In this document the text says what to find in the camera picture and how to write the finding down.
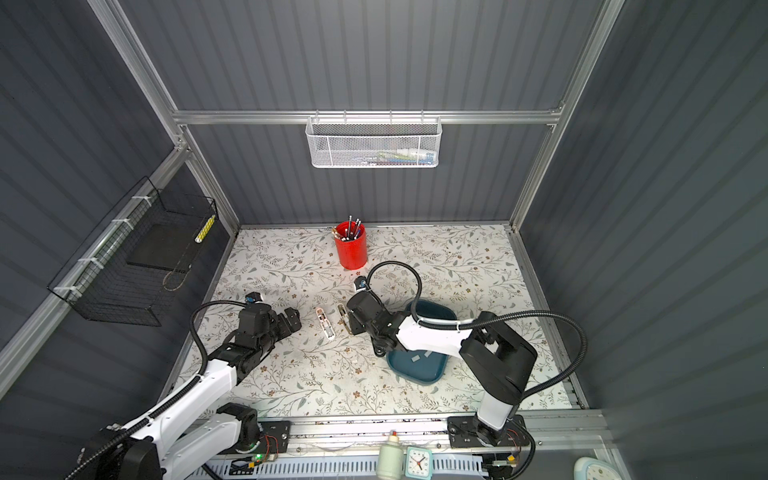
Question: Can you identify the pink eraser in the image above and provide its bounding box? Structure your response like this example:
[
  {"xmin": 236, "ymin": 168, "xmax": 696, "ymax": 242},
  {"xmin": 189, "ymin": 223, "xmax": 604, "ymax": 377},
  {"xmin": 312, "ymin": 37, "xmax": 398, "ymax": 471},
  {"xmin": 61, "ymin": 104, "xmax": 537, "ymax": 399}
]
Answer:
[{"xmin": 315, "ymin": 307, "xmax": 336, "ymax": 341}]

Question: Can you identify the teal plastic tray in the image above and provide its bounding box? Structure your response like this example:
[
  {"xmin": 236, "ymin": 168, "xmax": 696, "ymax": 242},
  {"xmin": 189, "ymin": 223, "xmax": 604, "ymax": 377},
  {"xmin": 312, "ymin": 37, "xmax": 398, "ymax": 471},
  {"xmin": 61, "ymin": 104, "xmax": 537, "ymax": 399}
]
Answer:
[{"xmin": 386, "ymin": 300, "xmax": 457, "ymax": 386}]

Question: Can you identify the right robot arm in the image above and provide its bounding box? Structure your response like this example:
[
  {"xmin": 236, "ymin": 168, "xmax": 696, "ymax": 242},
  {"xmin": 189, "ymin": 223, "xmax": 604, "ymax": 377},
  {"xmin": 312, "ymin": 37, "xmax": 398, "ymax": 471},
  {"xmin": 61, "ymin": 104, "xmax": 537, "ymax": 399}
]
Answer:
[{"xmin": 347, "ymin": 290, "xmax": 538, "ymax": 433}]

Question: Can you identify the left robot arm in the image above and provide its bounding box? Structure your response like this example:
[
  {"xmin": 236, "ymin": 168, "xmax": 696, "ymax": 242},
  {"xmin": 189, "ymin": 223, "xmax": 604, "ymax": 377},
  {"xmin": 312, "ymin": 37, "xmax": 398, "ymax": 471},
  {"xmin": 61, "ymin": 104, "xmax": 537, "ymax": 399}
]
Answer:
[{"xmin": 68, "ymin": 294, "xmax": 301, "ymax": 479}]

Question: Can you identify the red pencil cup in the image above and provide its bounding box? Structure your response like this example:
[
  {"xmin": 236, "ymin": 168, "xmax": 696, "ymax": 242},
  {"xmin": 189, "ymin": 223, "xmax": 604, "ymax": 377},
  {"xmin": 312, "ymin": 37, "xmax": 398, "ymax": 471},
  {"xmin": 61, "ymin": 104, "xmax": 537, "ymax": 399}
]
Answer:
[{"xmin": 332, "ymin": 220, "xmax": 368, "ymax": 270}]

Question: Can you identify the yellow marker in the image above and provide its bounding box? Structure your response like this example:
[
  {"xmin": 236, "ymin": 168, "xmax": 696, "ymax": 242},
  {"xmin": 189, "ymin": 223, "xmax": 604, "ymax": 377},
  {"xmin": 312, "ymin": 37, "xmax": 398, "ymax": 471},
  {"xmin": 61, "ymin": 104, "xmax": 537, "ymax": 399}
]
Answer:
[{"xmin": 194, "ymin": 214, "xmax": 217, "ymax": 244}]

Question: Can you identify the black notebook in basket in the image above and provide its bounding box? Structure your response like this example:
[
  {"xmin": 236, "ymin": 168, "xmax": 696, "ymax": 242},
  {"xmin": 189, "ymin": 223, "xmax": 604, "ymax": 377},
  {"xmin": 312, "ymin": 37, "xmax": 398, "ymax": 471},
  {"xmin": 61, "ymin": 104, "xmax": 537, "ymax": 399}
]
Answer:
[{"xmin": 126, "ymin": 224, "xmax": 202, "ymax": 273}]

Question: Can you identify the white glue bottle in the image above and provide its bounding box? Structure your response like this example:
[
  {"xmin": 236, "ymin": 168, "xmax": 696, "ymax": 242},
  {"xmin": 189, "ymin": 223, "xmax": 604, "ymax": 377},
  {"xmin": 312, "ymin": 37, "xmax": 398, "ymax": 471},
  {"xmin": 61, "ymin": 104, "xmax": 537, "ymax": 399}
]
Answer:
[{"xmin": 376, "ymin": 431, "xmax": 404, "ymax": 480}]

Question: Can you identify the small teal clock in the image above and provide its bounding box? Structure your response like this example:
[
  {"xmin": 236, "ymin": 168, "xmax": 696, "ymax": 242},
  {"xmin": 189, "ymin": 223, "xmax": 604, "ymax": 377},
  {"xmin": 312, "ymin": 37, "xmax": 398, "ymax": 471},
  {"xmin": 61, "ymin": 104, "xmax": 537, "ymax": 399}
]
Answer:
[{"xmin": 404, "ymin": 446, "xmax": 433, "ymax": 480}]

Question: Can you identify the pale round object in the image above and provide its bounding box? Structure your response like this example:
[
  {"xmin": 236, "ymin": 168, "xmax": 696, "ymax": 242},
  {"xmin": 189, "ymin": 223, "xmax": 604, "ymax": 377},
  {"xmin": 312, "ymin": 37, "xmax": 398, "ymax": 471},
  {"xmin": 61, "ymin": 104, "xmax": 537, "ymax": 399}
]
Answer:
[{"xmin": 573, "ymin": 457, "xmax": 623, "ymax": 480}]

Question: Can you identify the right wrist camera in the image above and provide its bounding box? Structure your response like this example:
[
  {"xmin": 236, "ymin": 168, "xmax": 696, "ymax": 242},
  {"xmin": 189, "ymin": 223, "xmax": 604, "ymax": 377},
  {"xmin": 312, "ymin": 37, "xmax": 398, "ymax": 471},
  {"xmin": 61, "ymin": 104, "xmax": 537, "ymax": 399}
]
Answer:
[{"xmin": 354, "ymin": 276, "xmax": 370, "ymax": 292}]

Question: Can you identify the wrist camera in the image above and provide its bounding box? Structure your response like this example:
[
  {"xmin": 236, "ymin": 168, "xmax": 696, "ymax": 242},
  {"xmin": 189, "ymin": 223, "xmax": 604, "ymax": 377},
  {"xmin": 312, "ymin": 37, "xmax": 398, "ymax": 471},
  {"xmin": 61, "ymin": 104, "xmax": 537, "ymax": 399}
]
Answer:
[
  {"xmin": 354, "ymin": 276, "xmax": 370, "ymax": 292},
  {"xmin": 244, "ymin": 292, "xmax": 264, "ymax": 306}
]

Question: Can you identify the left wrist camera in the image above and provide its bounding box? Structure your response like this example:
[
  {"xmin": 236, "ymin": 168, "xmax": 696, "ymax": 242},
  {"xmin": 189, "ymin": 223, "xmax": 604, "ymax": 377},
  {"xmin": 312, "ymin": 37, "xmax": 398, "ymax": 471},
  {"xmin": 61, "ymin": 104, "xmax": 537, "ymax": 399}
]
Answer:
[{"xmin": 244, "ymin": 292, "xmax": 264, "ymax": 306}]

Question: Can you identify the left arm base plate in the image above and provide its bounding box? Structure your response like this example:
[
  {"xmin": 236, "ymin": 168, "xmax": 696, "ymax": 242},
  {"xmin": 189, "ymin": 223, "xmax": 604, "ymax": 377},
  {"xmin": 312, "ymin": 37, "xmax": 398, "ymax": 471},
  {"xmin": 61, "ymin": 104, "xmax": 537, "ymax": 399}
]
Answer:
[{"xmin": 219, "ymin": 420, "xmax": 292, "ymax": 455}]

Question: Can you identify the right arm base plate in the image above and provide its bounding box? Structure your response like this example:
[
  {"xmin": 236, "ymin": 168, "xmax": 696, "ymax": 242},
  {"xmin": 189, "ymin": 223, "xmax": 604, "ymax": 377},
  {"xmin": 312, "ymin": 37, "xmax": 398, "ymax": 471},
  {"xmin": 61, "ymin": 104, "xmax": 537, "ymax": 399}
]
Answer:
[{"xmin": 446, "ymin": 415, "xmax": 531, "ymax": 450}]

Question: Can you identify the black wire basket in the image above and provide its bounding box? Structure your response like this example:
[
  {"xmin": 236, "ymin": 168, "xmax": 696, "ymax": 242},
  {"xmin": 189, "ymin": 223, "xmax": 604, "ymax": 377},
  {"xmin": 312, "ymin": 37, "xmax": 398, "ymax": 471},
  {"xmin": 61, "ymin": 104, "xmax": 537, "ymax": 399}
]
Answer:
[{"xmin": 48, "ymin": 180, "xmax": 218, "ymax": 327}]

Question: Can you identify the white wire mesh basket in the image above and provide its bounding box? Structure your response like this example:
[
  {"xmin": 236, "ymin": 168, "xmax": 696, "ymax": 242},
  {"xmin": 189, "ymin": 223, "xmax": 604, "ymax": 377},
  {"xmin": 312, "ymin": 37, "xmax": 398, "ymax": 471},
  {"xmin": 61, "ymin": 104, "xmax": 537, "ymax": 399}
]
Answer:
[{"xmin": 305, "ymin": 119, "xmax": 443, "ymax": 169}]

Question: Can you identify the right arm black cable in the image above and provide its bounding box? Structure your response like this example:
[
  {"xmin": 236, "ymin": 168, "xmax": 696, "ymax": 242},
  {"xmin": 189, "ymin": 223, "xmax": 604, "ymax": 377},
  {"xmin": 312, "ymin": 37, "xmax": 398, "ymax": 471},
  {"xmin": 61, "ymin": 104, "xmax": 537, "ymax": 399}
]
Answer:
[{"xmin": 365, "ymin": 260, "xmax": 589, "ymax": 398}]

